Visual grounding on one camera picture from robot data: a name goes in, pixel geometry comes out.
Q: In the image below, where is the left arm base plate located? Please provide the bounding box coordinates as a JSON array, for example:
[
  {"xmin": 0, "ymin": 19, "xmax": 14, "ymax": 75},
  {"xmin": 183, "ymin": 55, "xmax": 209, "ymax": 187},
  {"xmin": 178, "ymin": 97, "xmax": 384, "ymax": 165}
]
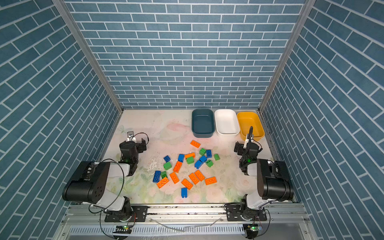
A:
[{"xmin": 105, "ymin": 206, "xmax": 148, "ymax": 223}]

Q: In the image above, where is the blue lego long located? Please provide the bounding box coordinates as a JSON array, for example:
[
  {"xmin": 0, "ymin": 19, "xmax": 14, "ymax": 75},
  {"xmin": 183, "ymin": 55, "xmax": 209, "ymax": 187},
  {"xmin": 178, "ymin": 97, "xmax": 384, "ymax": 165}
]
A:
[
  {"xmin": 195, "ymin": 156, "xmax": 208, "ymax": 169},
  {"xmin": 153, "ymin": 171, "xmax": 161, "ymax": 183}
]

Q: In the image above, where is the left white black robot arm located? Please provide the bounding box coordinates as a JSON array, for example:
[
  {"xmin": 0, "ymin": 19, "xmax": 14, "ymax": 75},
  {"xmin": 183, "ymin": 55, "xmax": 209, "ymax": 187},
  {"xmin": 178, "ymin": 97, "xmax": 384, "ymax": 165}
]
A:
[{"xmin": 62, "ymin": 132, "xmax": 150, "ymax": 216}]

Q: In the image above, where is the blue lego bottom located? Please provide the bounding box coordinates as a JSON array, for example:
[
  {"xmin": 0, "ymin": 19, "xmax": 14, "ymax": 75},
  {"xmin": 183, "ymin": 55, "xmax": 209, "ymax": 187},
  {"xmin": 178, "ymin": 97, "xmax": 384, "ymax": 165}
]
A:
[{"xmin": 181, "ymin": 188, "xmax": 188, "ymax": 198}]

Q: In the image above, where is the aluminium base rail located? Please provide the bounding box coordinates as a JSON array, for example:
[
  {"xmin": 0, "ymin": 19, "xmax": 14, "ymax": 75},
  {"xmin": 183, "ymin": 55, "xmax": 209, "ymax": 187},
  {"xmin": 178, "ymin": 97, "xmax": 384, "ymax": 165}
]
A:
[{"xmin": 61, "ymin": 203, "xmax": 313, "ymax": 226}]

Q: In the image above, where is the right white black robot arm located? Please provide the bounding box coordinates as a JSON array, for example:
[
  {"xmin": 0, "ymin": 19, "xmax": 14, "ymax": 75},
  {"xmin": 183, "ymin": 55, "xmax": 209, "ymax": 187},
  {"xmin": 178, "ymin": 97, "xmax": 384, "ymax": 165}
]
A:
[{"xmin": 234, "ymin": 142, "xmax": 294, "ymax": 213}]

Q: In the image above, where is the green lego small top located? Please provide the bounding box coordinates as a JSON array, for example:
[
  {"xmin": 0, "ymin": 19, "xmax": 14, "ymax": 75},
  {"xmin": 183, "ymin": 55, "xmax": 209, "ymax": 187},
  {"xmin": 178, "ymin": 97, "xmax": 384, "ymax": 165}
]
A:
[{"xmin": 200, "ymin": 148, "xmax": 206, "ymax": 156}]

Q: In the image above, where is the white plastic bin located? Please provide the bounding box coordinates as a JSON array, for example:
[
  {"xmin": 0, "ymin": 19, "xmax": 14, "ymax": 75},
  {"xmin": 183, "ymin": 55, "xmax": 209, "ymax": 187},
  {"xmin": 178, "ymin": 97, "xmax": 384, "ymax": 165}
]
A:
[{"xmin": 215, "ymin": 109, "xmax": 240, "ymax": 136}]

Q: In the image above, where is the dark teal plastic bin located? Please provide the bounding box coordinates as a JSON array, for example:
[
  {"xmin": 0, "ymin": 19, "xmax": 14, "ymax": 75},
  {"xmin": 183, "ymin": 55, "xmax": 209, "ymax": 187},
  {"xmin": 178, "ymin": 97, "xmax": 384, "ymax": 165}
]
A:
[{"xmin": 192, "ymin": 109, "xmax": 216, "ymax": 138}]

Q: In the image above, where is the right green circuit board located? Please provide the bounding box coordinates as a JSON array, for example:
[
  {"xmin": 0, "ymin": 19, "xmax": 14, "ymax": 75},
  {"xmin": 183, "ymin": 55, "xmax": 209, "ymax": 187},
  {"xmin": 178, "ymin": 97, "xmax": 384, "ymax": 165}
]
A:
[{"xmin": 243, "ymin": 224, "xmax": 263, "ymax": 239}]

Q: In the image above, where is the orange lego brick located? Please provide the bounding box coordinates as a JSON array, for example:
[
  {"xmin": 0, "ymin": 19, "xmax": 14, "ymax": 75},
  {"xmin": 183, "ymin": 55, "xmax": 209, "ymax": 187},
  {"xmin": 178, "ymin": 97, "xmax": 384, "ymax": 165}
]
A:
[{"xmin": 191, "ymin": 141, "xmax": 201, "ymax": 148}]

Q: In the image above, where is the yellow plastic bin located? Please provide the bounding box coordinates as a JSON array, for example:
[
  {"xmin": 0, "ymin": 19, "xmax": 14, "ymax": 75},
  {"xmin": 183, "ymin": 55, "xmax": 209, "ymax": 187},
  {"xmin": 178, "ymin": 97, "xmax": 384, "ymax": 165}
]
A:
[{"xmin": 237, "ymin": 112, "xmax": 265, "ymax": 141}]

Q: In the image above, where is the blue lego small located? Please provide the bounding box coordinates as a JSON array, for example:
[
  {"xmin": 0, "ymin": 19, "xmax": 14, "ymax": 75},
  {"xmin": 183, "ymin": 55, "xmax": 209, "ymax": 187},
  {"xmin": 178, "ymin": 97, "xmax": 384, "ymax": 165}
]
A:
[
  {"xmin": 164, "ymin": 156, "xmax": 171, "ymax": 163},
  {"xmin": 178, "ymin": 154, "xmax": 185, "ymax": 163}
]

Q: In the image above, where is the left green circuit board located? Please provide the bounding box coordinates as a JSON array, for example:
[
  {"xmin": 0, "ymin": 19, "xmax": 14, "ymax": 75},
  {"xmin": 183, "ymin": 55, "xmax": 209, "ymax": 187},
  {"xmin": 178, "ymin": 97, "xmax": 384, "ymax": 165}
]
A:
[{"xmin": 113, "ymin": 225, "xmax": 133, "ymax": 235}]

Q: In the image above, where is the blue lego small top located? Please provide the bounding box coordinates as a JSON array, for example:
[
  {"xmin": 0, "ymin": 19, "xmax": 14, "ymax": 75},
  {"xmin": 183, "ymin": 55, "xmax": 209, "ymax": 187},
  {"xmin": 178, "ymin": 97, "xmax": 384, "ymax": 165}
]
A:
[{"xmin": 178, "ymin": 154, "xmax": 185, "ymax": 163}]

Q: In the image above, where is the green lego small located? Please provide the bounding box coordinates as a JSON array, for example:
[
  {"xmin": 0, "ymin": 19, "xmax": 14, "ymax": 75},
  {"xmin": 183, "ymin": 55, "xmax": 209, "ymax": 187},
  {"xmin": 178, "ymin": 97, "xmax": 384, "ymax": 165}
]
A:
[
  {"xmin": 161, "ymin": 171, "xmax": 167, "ymax": 179},
  {"xmin": 200, "ymin": 148, "xmax": 206, "ymax": 156}
]

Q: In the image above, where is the green circuit board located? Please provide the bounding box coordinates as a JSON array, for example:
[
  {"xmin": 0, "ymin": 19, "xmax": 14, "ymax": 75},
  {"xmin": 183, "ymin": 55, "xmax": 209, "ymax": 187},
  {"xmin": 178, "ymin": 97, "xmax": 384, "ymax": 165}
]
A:
[
  {"xmin": 113, "ymin": 225, "xmax": 133, "ymax": 235},
  {"xmin": 243, "ymin": 224, "xmax": 263, "ymax": 239}
]

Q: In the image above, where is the green lego small lower-left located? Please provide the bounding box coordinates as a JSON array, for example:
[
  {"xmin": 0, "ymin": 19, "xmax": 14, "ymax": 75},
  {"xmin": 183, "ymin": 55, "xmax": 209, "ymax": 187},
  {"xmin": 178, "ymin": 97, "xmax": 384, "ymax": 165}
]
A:
[{"xmin": 161, "ymin": 171, "xmax": 167, "ymax": 179}]

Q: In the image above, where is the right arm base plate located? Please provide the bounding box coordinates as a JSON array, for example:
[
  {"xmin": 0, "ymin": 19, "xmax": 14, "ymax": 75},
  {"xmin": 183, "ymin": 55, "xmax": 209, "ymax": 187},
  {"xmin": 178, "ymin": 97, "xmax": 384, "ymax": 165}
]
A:
[{"xmin": 223, "ymin": 203, "xmax": 267, "ymax": 222}]

